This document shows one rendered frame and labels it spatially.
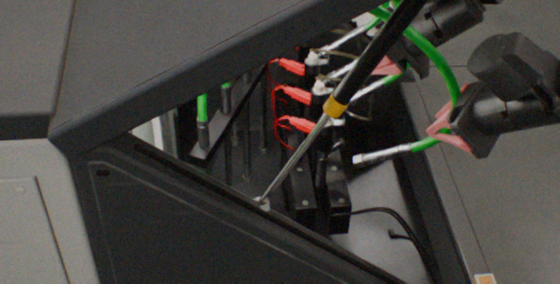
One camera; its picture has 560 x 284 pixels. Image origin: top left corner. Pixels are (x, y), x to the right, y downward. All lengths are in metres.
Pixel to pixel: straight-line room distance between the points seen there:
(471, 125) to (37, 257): 0.54
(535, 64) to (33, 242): 0.57
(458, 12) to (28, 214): 0.60
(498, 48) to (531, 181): 1.95
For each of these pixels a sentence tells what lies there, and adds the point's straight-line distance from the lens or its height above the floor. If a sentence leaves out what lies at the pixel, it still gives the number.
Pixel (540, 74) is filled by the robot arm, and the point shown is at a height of 1.42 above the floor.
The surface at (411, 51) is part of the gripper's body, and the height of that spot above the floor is 1.31.
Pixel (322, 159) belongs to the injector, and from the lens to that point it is 1.19.
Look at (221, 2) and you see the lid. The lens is 0.61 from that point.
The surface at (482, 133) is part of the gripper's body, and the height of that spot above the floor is 1.29.
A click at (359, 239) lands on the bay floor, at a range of 1.38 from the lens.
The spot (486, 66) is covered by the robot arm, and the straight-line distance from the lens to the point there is 0.83.
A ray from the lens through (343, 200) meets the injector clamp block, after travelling 1.24.
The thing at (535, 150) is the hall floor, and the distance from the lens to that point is 2.90.
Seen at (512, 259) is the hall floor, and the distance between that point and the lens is 2.51.
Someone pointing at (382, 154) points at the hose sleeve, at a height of 1.17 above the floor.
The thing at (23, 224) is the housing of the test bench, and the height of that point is 1.35.
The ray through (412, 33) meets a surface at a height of 1.40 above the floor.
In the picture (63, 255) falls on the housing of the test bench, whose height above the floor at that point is 1.29.
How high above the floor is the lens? 1.92
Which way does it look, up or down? 43 degrees down
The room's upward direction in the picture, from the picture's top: 2 degrees clockwise
